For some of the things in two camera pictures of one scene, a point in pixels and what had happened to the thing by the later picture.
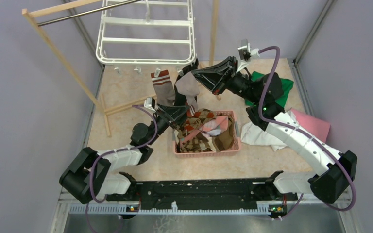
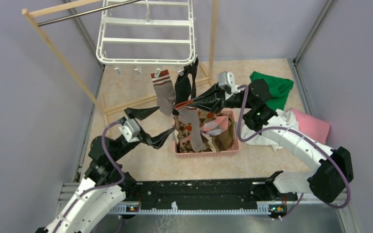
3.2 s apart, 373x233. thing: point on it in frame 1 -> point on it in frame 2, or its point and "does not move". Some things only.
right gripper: x=214 y=78 -> x=211 y=100
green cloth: x=286 y=85 does not move
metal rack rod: x=69 y=17 does not move
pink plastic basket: x=178 y=154 does not move
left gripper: x=176 y=114 -> x=157 y=141
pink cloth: x=315 y=126 does not move
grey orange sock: x=188 y=86 -> x=188 y=113
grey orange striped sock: x=165 y=93 does not move
